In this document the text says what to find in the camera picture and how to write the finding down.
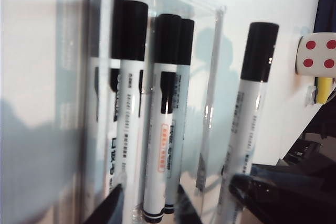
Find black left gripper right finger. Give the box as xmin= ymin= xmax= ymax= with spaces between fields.
xmin=227 ymin=173 xmax=336 ymax=224

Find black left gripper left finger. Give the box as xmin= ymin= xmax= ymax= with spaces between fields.
xmin=85 ymin=183 xmax=124 ymax=224

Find black white whiteboard marker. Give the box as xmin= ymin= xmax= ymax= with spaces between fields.
xmin=142 ymin=13 xmax=182 ymax=221
xmin=115 ymin=0 xmax=149 ymax=191
xmin=211 ymin=22 xmax=280 ymax=224
xmin=106 ymin=0 xmax=127 ymax=184
xmin=164 ymin=18 xmax=195 ymax=209

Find clear plastic packaging box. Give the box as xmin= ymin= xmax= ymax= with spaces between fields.
xmin=56 ymin=0 xmax=227 ymax=224

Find small clear plastic piece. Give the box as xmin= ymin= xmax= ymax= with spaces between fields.
xmin=305 ymin=84 xmax=317 ymax=105

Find white dice coloured dots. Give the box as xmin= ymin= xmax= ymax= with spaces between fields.
xmin=295 ymin=33 xmax=336 ymax=78

